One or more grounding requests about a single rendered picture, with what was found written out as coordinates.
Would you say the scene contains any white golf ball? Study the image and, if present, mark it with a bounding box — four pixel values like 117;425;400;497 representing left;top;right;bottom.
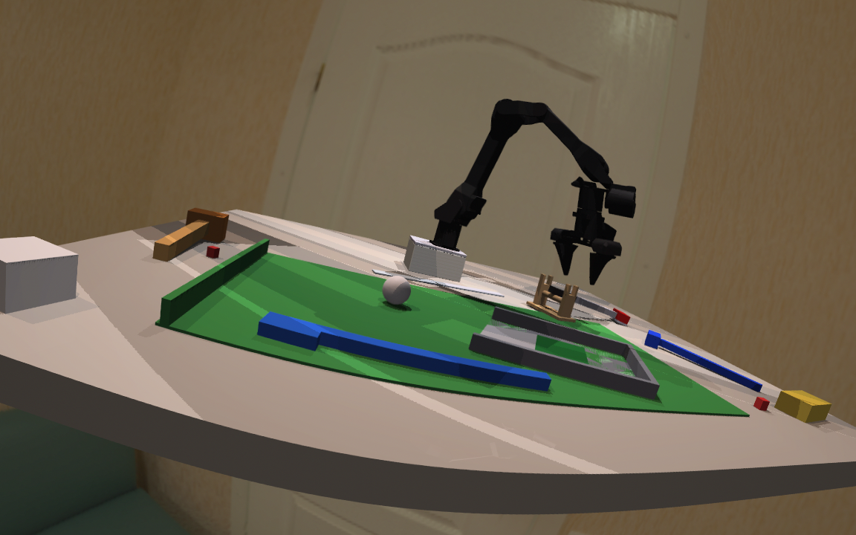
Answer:
382;276;411;305

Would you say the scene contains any green flat mat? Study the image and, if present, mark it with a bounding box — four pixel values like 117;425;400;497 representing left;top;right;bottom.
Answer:
155;252;750;417

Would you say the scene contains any yellow rectangular block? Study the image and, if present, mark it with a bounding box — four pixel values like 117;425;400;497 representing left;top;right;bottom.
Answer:
774;390;831;423

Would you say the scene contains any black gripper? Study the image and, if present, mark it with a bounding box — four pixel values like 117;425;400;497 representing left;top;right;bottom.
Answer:
551;208;622;285

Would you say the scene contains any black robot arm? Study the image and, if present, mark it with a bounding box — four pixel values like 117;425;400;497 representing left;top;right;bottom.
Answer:
429;99;636;252

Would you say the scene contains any red putter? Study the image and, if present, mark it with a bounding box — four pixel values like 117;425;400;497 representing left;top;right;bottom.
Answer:
548;285;630;326

